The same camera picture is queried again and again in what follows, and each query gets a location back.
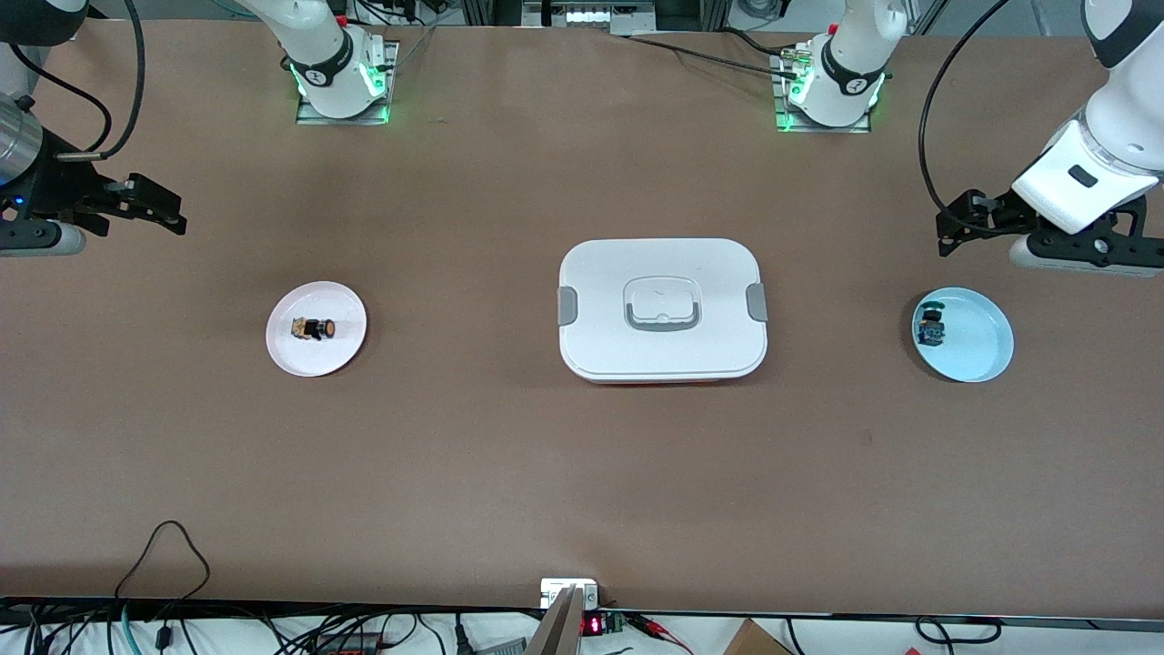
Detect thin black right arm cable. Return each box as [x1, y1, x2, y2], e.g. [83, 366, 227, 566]
[7, 68, 114, 154]

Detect white socket block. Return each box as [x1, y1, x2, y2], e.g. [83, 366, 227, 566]
[540, 579, 599, 609]

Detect light blue round plate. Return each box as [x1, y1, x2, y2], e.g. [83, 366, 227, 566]
[911, 287, 1015, 384]

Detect tangled black cable bundle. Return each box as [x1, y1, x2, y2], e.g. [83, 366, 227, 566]
[0, 600, 537, 655]

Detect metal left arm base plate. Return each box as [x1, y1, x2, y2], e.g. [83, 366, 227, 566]
[773, 50, 872, 135]

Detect pink round plate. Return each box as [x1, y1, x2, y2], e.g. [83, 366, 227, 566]
[266, 281, 368, 378]

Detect black cable across table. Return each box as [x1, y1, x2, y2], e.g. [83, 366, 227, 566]
[614, 27, 806, 78]

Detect red clip leads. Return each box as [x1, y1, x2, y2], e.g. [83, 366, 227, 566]
[627, 612, 697, 655]

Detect brown cardboard box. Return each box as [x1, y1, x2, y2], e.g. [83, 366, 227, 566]
[723, 619, 794, 655]

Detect grey device with lit ports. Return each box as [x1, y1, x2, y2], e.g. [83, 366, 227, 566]
[523, 0, 657, 37]

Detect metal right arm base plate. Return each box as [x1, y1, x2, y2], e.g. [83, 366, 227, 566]
[296, 41, 399, 126]

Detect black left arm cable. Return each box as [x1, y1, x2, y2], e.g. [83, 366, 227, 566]
[918, 0, 1010, 217]

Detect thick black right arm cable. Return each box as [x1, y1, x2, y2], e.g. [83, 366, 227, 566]
[55, 0, 147, 161]

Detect grey metal bar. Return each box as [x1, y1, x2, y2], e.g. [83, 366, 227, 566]
[526, 587, 585, 655]

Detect black looped cable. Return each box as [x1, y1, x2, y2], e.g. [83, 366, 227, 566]
[114, 520, 212, 603]

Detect white lunch box grey clips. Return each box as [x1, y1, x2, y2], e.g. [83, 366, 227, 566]
[557, 238, 769, 385]

